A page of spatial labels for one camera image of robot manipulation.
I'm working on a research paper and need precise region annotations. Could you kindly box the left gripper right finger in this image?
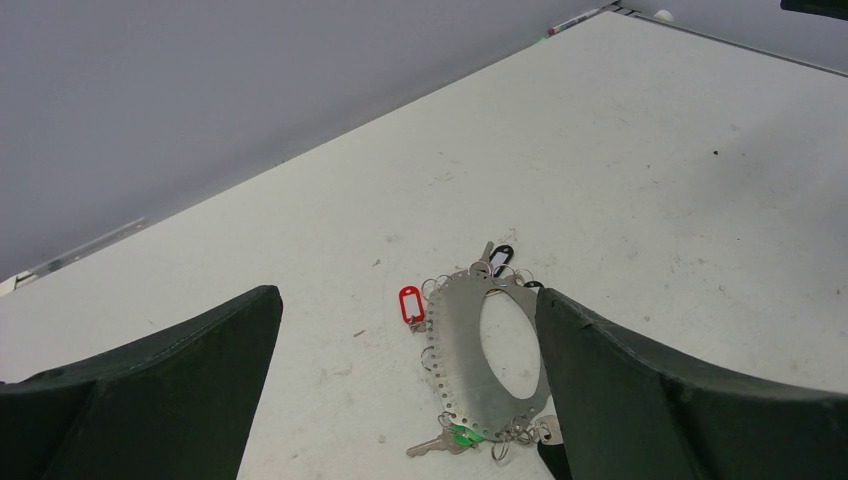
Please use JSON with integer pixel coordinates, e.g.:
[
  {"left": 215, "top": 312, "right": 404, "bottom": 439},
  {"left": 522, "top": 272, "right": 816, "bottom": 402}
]
[{"left": 536, "top": 288, "right": 847, "bottom": 479}]

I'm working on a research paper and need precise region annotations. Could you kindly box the large silver keyring plate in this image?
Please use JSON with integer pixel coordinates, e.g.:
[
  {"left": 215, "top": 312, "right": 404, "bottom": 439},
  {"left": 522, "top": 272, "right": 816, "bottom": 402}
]
[{"left": 418, "top": 260, "right": 558, "bottom": 464}]

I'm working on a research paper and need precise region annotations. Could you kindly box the key with red tag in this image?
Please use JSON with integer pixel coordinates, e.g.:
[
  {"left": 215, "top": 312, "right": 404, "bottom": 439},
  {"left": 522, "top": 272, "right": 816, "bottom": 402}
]
[{"left": 398, "top": 285, "right": 426, "bottom": 333}]

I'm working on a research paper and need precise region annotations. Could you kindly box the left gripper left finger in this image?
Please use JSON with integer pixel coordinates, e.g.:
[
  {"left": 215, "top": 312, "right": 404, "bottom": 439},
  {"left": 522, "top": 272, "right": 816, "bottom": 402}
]
[{"left": 1, "top": 285, "right": 283, "bottom": 479}]

